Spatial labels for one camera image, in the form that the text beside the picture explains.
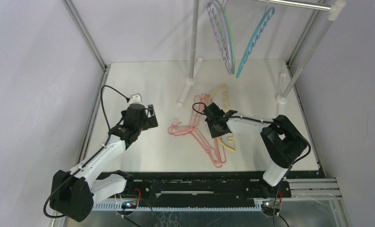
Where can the teal wavy hanger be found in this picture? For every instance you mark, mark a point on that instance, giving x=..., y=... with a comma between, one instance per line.
x=268, y=14

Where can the aluminium frame post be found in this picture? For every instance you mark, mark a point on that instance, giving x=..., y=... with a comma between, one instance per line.
x=307, y=29
x=82, y=28

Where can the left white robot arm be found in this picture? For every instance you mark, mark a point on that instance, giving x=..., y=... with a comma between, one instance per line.
x=75, y=192

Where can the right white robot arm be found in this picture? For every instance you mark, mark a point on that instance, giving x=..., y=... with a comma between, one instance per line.
x=284, y=143

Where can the right aluminium frame post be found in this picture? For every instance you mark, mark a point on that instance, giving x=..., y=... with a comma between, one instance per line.
x=307, y=29

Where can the purple wavy hanger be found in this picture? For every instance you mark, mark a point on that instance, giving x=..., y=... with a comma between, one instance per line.
x=220, y=30

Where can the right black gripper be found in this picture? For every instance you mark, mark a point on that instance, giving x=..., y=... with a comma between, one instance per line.
x=217, y=127

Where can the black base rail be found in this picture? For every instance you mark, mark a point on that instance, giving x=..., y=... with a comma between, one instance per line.
x=202, y=190

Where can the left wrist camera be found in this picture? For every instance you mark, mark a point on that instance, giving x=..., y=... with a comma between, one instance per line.
x=135, y=99

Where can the white clothes rack frame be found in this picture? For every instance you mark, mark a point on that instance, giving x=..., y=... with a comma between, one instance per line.
x=194, y=64

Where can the green wavy hanger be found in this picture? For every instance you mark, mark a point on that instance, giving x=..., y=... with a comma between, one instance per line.
x=230, y=34

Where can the metal hanging rod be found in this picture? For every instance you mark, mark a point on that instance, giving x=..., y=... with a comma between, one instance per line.
x=300, y=4

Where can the left aluminium frame post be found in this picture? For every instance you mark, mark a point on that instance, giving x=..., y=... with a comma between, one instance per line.
x=82, y=28

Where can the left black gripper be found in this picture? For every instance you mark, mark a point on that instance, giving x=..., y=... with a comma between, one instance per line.
x=150, y=121

